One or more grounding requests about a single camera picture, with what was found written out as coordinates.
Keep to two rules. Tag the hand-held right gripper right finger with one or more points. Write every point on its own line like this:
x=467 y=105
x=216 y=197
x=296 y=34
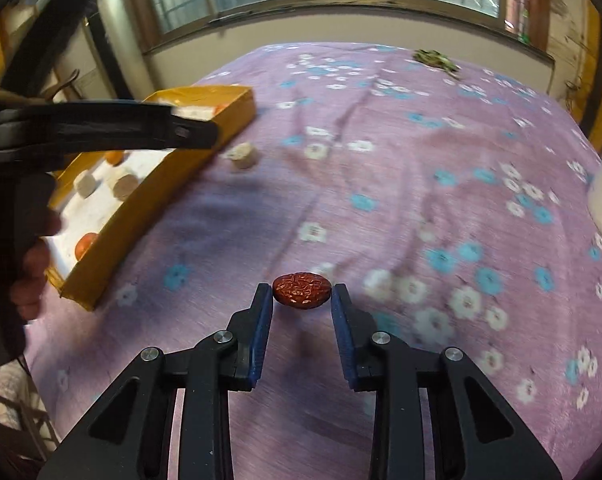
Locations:
x=342 y=332

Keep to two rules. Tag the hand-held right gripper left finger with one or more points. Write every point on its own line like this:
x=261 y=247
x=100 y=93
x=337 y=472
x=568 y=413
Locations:
x=261 y=332

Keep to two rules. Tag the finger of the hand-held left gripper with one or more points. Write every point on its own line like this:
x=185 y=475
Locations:
x=81 y=110
x=131 y=137

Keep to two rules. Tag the dark wooden chair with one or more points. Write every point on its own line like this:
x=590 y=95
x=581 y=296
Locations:
x=16 y=410

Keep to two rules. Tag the yellow-edged white foam tray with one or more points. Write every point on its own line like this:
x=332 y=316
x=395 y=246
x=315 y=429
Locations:
x=146 y=180

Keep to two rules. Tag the green leafy sprig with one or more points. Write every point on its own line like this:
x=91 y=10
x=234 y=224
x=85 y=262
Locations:
x=436 y=60

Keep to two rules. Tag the purple floral blanket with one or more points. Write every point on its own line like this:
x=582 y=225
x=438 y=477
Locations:
x=381 y=185

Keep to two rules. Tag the red dried date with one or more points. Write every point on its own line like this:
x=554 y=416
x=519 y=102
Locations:
x=301 y=290

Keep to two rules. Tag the person's left hand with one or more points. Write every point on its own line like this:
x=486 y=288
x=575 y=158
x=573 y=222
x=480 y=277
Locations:
x=33 y=262

